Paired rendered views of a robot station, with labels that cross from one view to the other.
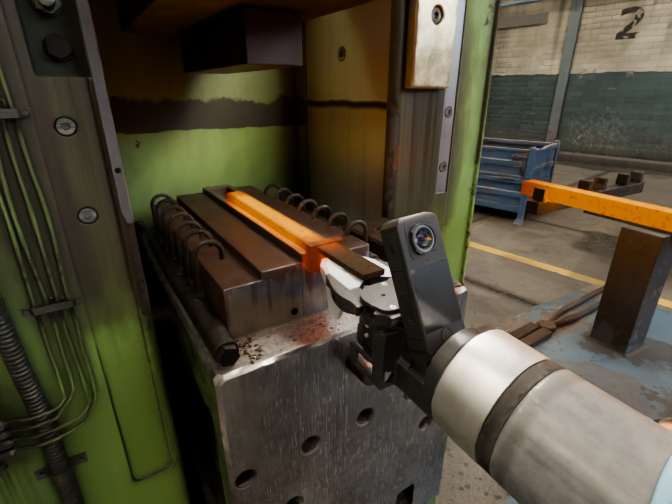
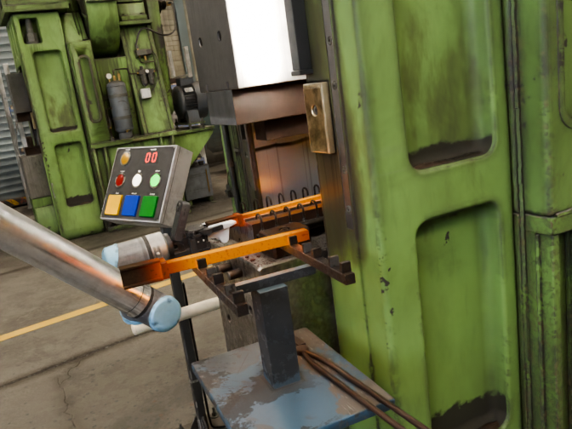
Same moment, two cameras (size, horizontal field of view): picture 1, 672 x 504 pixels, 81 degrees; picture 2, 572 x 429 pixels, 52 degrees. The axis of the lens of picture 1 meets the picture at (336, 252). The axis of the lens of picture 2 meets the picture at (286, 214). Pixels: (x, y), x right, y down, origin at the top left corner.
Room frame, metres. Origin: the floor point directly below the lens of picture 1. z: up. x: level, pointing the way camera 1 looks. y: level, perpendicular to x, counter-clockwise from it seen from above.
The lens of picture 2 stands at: (0.78, -1.59, 1.39)
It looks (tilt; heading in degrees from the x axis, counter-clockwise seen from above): 13 degrees down; 97
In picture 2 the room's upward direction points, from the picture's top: 8 degrees counter-clockwise
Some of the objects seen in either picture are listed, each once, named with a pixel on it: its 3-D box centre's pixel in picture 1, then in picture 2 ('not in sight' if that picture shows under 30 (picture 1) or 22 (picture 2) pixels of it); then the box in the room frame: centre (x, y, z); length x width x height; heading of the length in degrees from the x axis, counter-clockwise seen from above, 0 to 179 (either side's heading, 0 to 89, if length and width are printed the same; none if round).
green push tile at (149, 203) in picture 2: not in sight; (149, 207); (0.08, 0.30, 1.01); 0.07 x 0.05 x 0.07; 148
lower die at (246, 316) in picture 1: (243, 236); (300, 214); (0.61, 0.15, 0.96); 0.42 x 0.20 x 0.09; 33
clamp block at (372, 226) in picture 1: (384, 248); (285, 239); (0.58, -0.08, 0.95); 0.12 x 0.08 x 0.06; 33
